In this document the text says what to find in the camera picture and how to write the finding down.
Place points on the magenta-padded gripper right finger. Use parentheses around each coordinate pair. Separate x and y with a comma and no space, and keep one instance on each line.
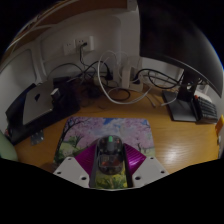
(150,170)

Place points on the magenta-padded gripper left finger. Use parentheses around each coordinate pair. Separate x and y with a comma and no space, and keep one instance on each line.
(70,170)

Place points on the transparent computer mouse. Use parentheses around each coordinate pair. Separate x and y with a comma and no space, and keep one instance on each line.
(110,155)

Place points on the landscape print mouse pad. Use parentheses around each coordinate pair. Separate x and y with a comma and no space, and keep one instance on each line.
(86,131)

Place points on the small metal plate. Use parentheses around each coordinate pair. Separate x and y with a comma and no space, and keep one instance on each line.
(37,137)

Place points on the pale green rounded object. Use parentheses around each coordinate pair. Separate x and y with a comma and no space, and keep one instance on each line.
(7,148)

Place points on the black desktop stand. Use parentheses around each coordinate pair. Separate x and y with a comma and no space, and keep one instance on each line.
(70,100)

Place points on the silver mini computer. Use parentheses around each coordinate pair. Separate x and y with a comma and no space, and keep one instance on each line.
(38,101)

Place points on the dark mechanical keyboard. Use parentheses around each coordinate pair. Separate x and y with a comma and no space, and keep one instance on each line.
(206,108)

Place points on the white power strip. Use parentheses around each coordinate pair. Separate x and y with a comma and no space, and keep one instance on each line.
(136,85)

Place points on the white charger block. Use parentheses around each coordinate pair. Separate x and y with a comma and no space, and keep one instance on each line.
(125,77)

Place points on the white wall outlet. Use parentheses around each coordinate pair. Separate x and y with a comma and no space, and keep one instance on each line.
(78,45)

